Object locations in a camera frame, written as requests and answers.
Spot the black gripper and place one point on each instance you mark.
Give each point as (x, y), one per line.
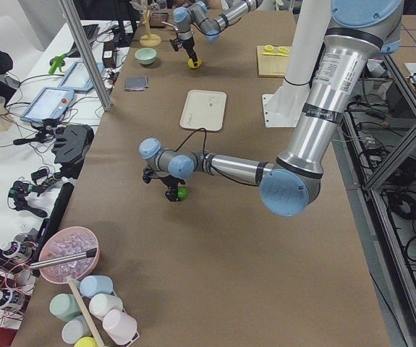
(188, 45)
(168, 182)

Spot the green lemon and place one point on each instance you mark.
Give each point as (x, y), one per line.
(181, 193)

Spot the yellow lemon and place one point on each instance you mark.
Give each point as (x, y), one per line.
(194, 64)

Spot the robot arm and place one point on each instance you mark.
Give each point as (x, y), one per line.
(332, 43)
(197, 15)

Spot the white rabbit tray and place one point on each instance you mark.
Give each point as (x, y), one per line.
(203, 109)

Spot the wooden mug tree stand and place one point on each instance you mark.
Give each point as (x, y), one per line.
(148, 39)

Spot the mint green bowl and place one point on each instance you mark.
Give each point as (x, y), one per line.
(146, 56)

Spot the folded grey cloth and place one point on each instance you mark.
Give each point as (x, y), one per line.
(137, 83)

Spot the yellow plastic knife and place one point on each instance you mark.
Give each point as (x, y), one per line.
(275, 54)

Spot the wooden cutting board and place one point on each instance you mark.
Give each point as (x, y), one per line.
(271, 66)

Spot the pink bowl with ice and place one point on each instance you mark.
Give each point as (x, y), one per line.
(67, 242)

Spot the teach pendant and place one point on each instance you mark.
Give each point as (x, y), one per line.
(50, 103)
(77, 78)

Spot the pink cup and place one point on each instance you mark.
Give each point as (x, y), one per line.
(121, 327)

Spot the mint green cup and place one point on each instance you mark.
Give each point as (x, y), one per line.
(64, 307)

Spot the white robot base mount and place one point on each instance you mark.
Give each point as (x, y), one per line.
(283, 108)

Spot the aluminium frame post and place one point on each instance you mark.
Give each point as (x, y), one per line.
(73, 20)

